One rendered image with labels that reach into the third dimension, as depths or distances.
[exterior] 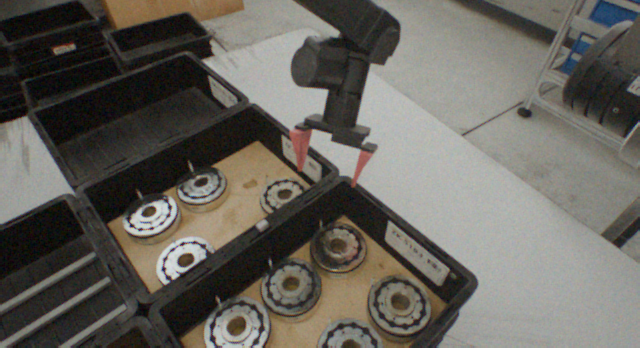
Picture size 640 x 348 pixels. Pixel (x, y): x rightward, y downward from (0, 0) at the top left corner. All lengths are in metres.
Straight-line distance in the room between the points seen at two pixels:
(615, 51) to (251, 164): 0.68
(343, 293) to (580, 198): 1.72
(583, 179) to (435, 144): 1.31
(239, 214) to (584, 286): 0.74
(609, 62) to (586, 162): 1.81
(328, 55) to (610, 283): 0.78
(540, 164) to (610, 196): 0.33
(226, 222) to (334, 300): 0.27
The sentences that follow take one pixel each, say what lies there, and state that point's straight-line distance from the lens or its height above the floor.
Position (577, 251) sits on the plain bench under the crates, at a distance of 1.07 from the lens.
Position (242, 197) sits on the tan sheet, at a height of 0.83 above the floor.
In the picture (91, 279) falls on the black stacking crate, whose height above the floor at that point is 0.83.
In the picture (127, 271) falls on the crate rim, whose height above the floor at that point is 0.92.
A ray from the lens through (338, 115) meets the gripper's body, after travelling 0.61.
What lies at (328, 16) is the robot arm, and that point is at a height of 1.24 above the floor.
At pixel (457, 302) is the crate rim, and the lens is 0.62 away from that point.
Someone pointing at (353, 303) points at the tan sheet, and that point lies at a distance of 0.70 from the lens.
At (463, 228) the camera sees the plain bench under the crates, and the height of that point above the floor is 0.70.
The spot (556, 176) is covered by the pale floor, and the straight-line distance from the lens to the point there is 2.31.
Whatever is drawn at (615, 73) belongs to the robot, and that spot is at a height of 1.17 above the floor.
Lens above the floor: 1.47
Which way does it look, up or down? 47 degrees down
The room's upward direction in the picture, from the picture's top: straight up
